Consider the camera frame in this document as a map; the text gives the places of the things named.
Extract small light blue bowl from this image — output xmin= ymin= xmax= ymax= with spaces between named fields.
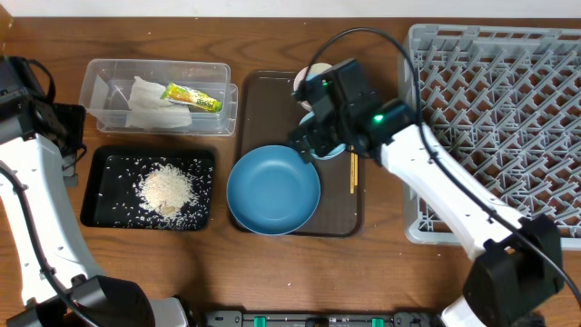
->
xmin=300 ymin=112 xmax=346 ymax=160

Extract cream cup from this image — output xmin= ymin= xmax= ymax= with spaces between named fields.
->
xmin=306 ymin=63 xmax=332 ymax=79

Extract large dark blue plate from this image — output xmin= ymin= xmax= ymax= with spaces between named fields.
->
xmin=226 ymin=145 xmax=321 ymax=235

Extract white napkin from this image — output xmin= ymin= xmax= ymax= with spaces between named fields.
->
xmin=125 ymin=76 xmax=192 ymax=129

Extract yellow green snack wrapper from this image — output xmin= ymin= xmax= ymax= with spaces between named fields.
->
xmin=161 ymin=83 xmax=222 ymax=113

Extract white rice food scraps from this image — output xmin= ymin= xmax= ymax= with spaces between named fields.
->
xmin=97 ymin=156 xmax=214 ymax=231

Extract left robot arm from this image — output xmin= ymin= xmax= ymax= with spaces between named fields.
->
xmin=1 ymin=56 xmax=195 ymax=326

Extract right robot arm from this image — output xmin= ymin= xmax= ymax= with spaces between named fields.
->
xmin=290 ymin=59 xmax=569 ymax=326

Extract clear plastic waste bin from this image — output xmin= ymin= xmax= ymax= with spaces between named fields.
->
xmin=79 ymin=59 xmax=238 ymax=136

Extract black food waste tray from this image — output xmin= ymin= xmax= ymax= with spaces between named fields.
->
xmin=79 ymin=144 xmax=217 ymax=230

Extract grey dishwasher rack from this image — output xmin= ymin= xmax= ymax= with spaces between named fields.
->
xmin=398 ymin=25 xmax=580 ymax=251

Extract left wooden chopstick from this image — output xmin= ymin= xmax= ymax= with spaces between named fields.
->
xmin=350 ymin=146 xmax=357 ymax=194

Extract wooden chopstick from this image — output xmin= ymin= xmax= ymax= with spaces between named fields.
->
xmin=353 ymin=154 xmax=359 ymax=187
xmin=350 ymin=146 xmax=357 ymax=194

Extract dark brown serving tray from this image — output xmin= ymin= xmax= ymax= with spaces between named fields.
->
xmin=236 ymin=71 xmax=364 ymax=238

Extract right wooden chopstick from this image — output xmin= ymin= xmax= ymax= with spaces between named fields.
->
xmin=353 ymin=154 xmax=359 ymax=187

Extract pink bowl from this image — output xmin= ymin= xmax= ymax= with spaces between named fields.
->
xmin=293 ymin=67 xmax=312 ymax=112

